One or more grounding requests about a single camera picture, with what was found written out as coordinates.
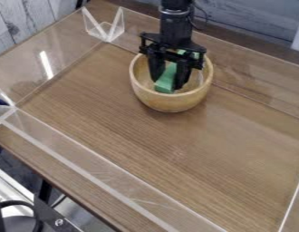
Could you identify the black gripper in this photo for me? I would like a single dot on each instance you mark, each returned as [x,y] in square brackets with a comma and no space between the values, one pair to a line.
[185,54]

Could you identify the green rectangular block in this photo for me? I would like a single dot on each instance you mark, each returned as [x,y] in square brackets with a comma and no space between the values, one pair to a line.
[167,83]

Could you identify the brown wooden bowl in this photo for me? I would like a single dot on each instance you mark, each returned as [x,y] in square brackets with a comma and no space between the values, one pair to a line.
[183,99]

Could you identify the black table leg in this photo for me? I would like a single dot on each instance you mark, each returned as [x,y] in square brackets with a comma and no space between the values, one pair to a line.
[45,191]

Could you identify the clear acrylic tray wall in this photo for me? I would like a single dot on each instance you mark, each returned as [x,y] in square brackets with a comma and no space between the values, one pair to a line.
[213,169]

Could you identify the grey metal bracket with screw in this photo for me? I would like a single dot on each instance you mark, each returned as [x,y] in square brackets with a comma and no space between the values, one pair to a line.
[50,220]

